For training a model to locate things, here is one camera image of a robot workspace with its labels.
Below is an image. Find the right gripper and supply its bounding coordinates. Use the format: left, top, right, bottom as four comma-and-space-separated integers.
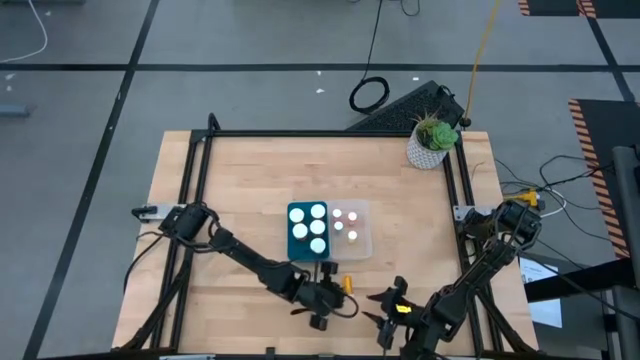
362, 277, 426, 350

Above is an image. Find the coiled black cable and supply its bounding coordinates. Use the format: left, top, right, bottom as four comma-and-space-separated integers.
348, 0, 391, 116

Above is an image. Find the black aluminium table frame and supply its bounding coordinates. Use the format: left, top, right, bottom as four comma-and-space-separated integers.
112, 112, 541, 360

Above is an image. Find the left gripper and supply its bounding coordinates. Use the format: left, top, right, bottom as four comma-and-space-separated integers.
292, 259, 346, 331

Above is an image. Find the blue plastic bin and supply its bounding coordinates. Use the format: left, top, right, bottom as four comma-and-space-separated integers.
286, 200, 331, 263

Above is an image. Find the white paper sheet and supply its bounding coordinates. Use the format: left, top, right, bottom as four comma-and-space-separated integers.
518, 257, 564, 330

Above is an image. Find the black yellow hazard mat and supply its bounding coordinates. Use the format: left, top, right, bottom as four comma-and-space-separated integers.
517, 0, 640, 20
567, 98, 640, 261

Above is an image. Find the black floor cable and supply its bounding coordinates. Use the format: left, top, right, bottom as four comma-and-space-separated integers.
492, 152, 616, 211

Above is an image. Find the yellow cable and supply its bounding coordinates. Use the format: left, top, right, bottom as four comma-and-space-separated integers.
462, 0, 503, 126

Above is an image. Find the green succulent plant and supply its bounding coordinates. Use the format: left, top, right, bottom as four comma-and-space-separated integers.
412, 110, 460, 153

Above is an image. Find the yellow plug connector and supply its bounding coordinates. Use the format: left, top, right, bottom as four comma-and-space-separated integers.
504, 188, 546, 209

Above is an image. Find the black keyboard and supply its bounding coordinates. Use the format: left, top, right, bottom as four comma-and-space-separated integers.
344, 79, 466, 134

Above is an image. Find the white patterned plant pot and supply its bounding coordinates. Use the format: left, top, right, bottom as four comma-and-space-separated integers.
405, 127, 450, 171

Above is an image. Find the white floor cable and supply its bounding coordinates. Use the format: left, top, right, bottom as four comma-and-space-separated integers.
0, 0, 50, 64

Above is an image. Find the clear plastic bin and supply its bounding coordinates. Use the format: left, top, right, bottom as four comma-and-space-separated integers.
327, 199, 374, 262

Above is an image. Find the grey post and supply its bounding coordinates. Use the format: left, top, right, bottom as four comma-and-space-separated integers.
612, 144, 640, 360

